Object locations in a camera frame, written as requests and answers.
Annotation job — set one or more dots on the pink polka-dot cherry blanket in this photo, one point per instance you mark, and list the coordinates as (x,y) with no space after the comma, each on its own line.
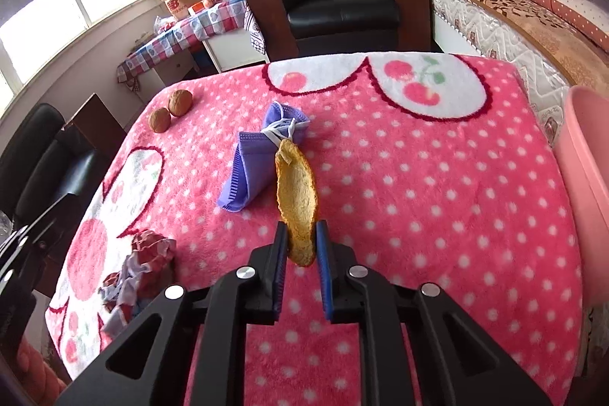
(428,196)

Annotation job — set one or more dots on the person's left hand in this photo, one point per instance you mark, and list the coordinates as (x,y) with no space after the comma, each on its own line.
(35,370)

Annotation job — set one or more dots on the brown walnut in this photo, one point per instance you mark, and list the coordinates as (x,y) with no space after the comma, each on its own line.
(159,119)
(181,102)

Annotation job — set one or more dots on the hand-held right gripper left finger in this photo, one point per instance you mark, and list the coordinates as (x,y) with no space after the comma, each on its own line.
(281,277)

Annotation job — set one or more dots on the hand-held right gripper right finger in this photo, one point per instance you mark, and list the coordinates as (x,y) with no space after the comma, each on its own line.
(324,277)

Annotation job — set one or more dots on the white quilted mattress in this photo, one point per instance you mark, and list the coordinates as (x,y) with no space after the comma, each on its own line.
(495,39)

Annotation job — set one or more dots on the white cabinet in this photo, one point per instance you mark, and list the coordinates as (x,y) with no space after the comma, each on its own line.
(233,49)

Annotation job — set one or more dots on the orange peel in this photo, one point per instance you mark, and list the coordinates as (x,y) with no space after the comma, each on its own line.
(295,196)

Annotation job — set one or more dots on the pink plastic basin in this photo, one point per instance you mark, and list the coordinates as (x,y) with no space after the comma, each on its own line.
(587,177)

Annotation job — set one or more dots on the clear plastic packet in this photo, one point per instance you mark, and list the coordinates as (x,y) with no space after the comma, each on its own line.
(133,287)

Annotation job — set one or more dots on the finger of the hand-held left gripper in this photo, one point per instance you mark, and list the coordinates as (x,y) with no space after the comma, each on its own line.
(43,230)

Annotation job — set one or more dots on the purple face mask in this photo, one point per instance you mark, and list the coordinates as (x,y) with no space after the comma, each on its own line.
(247,168)

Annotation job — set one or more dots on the checkered tablecloth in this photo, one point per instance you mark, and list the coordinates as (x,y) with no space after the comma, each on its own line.
(200,25)

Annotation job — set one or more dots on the bed with brown leaf sheet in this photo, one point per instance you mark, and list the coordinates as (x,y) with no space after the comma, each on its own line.
(547,30)

